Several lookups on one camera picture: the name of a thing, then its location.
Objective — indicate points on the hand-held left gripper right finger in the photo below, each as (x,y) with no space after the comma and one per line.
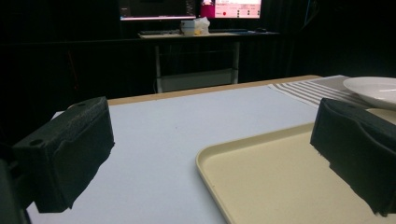
(358,146)

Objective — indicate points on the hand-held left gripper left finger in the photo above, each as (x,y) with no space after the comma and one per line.
(67,155)

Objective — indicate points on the white plate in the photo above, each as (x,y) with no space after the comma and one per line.
(373,90)

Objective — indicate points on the striped grey placemat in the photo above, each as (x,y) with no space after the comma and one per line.
(314,90)

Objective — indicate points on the beige plastic tray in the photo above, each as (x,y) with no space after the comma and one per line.
(280,183)

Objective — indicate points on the black computer mouse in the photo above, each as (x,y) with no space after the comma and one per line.
(261,30)

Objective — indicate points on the black keyboard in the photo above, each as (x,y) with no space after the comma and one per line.
(158,32)

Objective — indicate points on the background desk with metal legs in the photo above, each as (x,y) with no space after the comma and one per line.
(199,59)

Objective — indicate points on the dark computer monitor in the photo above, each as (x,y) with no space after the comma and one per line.
(157,9)

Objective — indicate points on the bright pink-screen monitor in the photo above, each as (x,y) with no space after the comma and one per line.
(236,8)

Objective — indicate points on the white plastic bag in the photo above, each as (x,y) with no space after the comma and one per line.
(202,25)

